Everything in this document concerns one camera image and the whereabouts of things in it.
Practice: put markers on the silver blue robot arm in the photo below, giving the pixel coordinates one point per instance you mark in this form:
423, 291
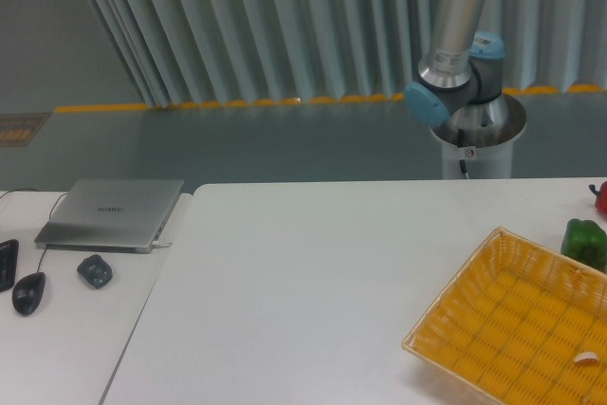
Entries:
447, 79

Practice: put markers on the small bread crumb piece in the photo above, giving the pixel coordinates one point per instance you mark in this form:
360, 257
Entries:
587, 358

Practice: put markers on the grey pleated curtain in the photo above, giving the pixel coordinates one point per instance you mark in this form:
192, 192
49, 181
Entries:
228, 51

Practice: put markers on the silver closed laptop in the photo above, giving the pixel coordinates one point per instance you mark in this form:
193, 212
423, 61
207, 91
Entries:
111, 215

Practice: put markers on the black earbuds case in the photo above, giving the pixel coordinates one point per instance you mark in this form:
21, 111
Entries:
95, 271

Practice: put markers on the yellow woven basket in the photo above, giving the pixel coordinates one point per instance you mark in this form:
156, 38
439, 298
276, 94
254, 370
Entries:
510, 322

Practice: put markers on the green bell pepper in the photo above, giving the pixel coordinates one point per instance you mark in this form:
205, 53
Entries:
585, 241

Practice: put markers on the black computer mouse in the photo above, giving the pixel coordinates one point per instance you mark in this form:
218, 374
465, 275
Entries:
28, 292

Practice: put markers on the red bell pepper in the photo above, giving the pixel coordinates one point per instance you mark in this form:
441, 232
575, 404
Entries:
600, 194

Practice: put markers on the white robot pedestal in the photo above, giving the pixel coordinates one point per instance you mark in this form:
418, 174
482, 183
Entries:
478, 140

